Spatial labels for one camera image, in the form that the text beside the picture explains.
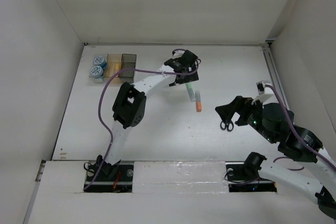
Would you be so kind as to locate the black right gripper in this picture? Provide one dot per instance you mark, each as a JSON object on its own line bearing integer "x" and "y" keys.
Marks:
{"x": 241, "y": 105}

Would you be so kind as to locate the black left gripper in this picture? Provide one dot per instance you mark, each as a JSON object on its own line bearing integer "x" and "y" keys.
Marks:
{"x": 190, "y": 77}

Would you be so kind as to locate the green capped highlighter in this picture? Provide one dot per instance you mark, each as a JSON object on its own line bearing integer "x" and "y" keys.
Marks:
{"x": 191, "y": 92}

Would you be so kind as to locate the orange capped grey highlighter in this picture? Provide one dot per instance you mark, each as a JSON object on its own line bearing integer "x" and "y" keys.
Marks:
{"x": 198, "y": 101}

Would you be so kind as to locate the yellow capped orange highlighter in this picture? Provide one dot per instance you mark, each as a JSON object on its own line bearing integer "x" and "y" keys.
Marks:
{"x": 117, "y": 66}

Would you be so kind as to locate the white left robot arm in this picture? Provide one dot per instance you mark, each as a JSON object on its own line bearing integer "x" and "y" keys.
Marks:
{"x": 129, "y": 106}

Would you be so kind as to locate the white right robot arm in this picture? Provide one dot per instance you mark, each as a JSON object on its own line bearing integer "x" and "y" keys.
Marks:
{"x": 275, "y": 124}

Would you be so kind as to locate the smoky grey plastic container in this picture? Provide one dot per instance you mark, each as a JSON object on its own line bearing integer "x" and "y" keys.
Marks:
{"x": 128, "y": 61}

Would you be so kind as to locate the amber plastic container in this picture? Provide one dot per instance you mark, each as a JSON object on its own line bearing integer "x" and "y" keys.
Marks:
{"x": 111, "y": 58}

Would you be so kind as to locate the clear plastic container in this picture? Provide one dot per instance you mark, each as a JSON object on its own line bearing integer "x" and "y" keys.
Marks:
{"x": 101, "y": 79}

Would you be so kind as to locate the black handled scissors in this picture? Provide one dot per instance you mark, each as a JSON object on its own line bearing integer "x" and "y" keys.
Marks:
{"x": 227, "y": 126}

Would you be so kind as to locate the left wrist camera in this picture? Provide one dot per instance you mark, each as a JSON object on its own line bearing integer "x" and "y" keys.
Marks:
{"x": 176, "y": 53}

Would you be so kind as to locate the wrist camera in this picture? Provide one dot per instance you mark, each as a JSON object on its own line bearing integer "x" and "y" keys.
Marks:
{"x": 265, "y": 92}
{"x": 176, "y": 53}

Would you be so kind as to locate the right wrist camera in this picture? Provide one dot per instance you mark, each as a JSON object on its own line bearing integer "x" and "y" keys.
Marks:
{"x": 265, "y": 92}

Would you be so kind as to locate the aluminium rail right edge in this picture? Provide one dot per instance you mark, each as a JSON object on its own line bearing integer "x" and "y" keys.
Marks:
{"x": 272, "y": 69}

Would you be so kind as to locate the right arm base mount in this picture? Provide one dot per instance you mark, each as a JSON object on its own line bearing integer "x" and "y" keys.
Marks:
{"x": 243, "y": 177}

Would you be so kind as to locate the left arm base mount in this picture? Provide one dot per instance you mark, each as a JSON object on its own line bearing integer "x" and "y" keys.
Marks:
{"x": 121, "y": 181}

